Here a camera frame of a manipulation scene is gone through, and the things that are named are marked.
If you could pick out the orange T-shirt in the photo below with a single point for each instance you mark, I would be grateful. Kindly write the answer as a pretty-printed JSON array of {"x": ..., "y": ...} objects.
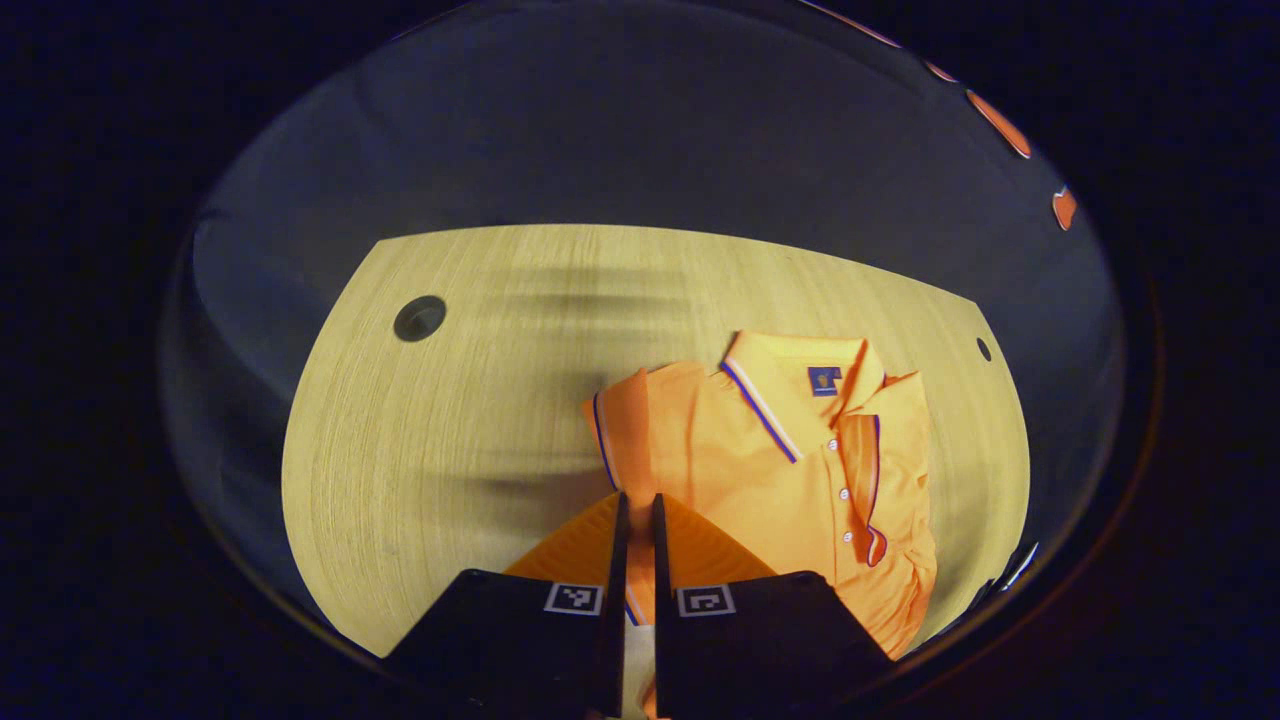
[{"x": 740, "y": 470}]

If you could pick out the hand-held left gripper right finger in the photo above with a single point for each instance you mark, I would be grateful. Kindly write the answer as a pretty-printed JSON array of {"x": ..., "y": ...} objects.
[{"x": 660, "y": 560}]

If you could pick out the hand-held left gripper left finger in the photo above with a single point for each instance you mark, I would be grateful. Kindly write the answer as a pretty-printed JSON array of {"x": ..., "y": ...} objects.
[{"x": 617, "y": 560}]

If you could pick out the black backdrop cloth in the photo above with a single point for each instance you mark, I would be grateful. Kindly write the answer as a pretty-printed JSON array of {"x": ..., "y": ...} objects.
[{"x": 600, "y": 120}]

